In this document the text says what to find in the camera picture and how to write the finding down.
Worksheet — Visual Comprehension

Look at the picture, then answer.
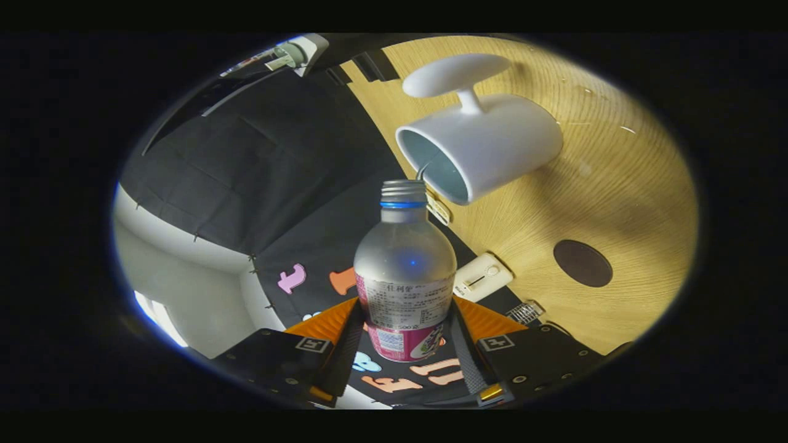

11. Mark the white toaster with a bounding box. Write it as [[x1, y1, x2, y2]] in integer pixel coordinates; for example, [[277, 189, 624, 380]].
[[452, 252, 515, 303]]

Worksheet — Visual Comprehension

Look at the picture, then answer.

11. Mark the wooden table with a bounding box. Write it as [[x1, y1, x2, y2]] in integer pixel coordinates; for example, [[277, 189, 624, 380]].
[[339, 35, 699, 357]]

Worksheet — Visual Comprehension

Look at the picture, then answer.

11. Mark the silver juice bottle red label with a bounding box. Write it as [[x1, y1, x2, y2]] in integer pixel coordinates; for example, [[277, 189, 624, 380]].
[[353, 180, 458, 362]]

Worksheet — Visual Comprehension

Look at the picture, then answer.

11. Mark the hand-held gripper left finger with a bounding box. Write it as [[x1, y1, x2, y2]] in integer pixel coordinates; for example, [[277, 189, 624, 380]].
[[212, 297, 365, 408]]

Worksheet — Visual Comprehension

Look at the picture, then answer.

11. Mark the black bracket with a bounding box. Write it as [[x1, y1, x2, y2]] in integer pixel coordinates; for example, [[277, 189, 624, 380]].
[[354, 50, 401, 82]]

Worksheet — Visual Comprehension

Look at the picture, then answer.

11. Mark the glass utensil holder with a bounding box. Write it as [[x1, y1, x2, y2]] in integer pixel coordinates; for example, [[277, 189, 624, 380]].
[[505, 300, 547, 325]]

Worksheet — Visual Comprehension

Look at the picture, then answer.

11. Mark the dark round coaster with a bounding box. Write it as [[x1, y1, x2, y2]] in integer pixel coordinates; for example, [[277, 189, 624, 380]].
[[553, 239, 614, 288]]

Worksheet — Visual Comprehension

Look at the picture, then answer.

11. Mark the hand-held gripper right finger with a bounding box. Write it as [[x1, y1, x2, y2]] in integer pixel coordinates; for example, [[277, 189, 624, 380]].
[[448, 297, 607, 408]]

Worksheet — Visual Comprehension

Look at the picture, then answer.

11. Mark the ceiling light panel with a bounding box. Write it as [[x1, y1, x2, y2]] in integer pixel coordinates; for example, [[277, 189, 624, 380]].
[[134, 291, 189, 349]]

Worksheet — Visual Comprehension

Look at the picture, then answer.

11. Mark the white cup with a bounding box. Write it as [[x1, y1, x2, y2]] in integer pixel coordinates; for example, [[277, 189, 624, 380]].
[[395, 53, 564, 206]]

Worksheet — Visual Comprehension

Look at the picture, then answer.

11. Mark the black backdrop cloth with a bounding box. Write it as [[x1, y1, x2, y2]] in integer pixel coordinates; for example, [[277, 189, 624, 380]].
[[120, 34, 542, 407]]

